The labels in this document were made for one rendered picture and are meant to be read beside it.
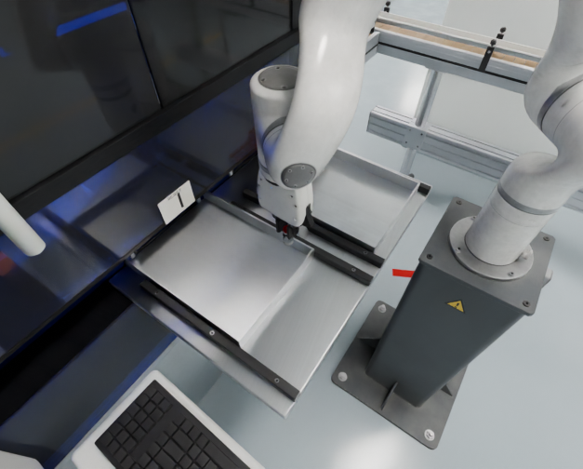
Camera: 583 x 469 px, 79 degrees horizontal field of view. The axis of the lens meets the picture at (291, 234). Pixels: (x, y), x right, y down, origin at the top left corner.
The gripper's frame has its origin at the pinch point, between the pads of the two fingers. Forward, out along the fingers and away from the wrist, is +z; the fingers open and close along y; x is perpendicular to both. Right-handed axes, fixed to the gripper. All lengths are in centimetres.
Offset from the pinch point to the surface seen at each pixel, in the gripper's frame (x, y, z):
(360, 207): 23.4, 5.0, 12.8
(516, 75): 115, 16, 15
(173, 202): -11.3, -20.6, -3.1
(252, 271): -8.1, -4.0, 11.5
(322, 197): 20.4, -4.9, 12.8
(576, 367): 75, 96, 102
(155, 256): -18.8, -24.3, 11.2
